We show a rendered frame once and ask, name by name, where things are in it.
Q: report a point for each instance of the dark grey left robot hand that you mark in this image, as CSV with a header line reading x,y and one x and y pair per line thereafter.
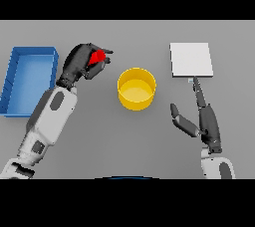
x,y
75,65

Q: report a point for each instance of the blue tray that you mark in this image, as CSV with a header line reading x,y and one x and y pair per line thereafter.
x,y
29,80

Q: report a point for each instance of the pale square measuring scale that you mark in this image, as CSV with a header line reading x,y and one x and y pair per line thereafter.
x,y
191,59

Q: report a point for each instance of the yellow bowl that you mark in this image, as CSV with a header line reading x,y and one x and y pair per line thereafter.
x,y
136,89

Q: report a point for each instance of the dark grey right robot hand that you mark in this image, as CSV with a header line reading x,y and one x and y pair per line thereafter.
x,y
209,124

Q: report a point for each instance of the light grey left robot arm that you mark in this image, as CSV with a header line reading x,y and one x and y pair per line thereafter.
x,y
50,118

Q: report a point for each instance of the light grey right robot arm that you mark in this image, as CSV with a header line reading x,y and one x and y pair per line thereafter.
x,y
216,167

